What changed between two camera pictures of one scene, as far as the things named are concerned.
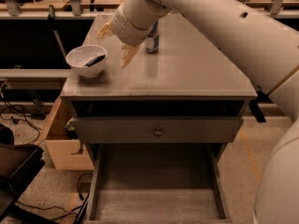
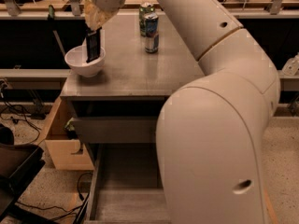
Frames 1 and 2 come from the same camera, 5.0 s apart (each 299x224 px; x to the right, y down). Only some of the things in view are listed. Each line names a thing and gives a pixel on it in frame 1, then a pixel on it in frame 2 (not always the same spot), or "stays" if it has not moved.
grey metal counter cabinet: [160, 132] stays
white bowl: [79, 55] stays
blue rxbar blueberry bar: [94, 61] -> [93, 46]
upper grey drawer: [154, 130] stays
